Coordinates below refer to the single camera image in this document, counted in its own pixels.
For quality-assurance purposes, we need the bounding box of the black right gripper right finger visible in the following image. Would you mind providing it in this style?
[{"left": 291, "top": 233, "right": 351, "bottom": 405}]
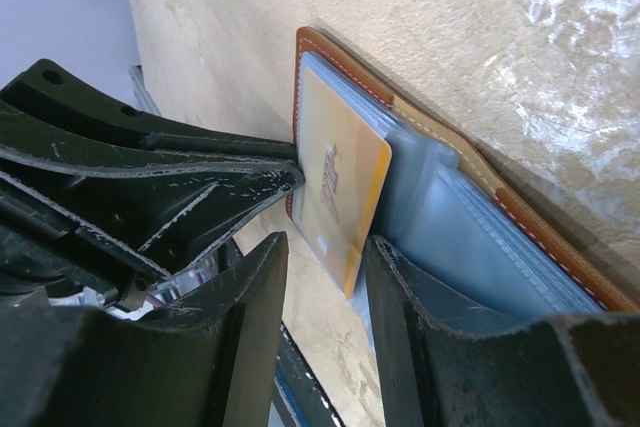
[{"left": 363, "top": 236, "right": 639, "bottom": 426}]

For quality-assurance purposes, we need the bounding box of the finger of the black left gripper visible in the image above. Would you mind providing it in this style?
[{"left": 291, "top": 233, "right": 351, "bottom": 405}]
[
  {"left": 1, "top": 141, "right": 303, "bottom": 282},
  {"left": 1, "top": 59, "right": 296, "bottom": 161}
]

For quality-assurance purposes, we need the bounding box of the brown leather card holder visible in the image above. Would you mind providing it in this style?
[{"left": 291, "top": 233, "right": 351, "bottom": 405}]
[{"left": 292, "top": 27, "right": 639, "bottom": 319}]

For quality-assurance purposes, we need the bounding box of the aluminium frame rail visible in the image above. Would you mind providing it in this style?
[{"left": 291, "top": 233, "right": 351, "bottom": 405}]
[{"left": 129, "top": 65, "right": 161, "bottom": 116}]

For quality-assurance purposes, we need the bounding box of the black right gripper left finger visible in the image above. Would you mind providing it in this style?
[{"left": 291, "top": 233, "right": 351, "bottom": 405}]
[{"left": 1, "top": 232, "right": 289, "bottom": 426}]

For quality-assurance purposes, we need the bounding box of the gold VIP card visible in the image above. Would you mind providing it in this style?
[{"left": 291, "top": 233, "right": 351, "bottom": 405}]
[{"left": 291, "top": 56, "right": 392, "bottom": 298}]

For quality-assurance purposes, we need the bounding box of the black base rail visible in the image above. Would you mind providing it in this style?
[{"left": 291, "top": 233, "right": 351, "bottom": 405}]
[{"left": 272, "top": 323, "right": 345, "bottom": 427}]

